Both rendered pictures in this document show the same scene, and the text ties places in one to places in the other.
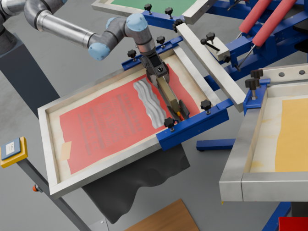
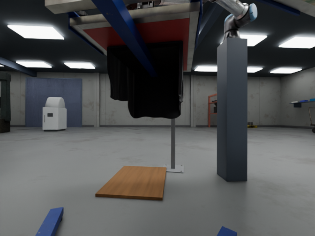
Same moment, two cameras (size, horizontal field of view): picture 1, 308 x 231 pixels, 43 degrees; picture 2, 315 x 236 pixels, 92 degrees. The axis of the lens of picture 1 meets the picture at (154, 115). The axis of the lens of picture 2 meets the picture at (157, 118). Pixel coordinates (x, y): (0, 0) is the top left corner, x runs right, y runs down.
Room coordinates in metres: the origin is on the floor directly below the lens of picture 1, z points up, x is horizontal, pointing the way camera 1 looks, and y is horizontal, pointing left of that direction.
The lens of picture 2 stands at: (1.62, -0.88, 0.52)
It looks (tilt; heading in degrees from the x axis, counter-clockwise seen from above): 0 degrees down; 101
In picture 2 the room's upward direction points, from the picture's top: straight up
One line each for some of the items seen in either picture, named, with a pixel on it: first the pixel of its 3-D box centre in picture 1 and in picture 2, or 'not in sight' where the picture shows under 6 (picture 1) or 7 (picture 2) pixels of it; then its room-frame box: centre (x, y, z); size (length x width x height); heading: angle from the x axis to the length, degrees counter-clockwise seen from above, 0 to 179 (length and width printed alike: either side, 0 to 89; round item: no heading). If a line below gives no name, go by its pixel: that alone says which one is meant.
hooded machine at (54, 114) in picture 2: not in sight; (55, 114); (-3.73, 4.38, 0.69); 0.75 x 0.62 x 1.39; 103
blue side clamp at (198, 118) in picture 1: (192, 126); (92, 38); (1.09, -0.12, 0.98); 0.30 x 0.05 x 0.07; 91
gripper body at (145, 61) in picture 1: (151, 57); (146, 2); (1.40, -0.09, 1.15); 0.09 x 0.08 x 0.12; 1
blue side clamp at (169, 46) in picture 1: (151, 58); (193, 28); (1.65, -0.11, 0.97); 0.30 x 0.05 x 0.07; 91
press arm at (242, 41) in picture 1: (230, 51); not in sight; (1.38, -0.44, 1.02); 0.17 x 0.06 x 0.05; 91
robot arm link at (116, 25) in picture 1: (118, 29); not in sight; (1.46, -0.02, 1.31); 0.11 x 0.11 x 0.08; 39
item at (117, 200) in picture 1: (141, 177); (124, 89); (1.16, 0.17, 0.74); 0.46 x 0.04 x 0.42; 91
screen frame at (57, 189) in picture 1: (122, 111); (149, 53); (1.37, 0.12, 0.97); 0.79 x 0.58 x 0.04; 91
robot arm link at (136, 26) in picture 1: (138, 28); not in sight; (1.39, -0.09, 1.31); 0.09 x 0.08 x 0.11; 39
